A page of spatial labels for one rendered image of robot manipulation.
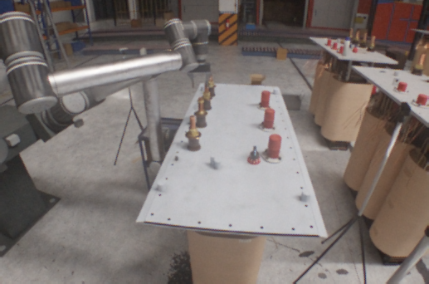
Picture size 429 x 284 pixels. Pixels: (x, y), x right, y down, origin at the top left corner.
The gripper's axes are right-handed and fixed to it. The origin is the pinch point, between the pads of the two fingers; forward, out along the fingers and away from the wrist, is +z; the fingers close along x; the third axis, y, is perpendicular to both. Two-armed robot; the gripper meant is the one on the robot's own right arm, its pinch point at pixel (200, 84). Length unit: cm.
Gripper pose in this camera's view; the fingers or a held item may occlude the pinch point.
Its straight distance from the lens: 153.3
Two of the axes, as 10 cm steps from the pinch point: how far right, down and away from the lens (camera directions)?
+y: 0.7, 4.8, -8.7
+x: 10.0, -0.4, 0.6
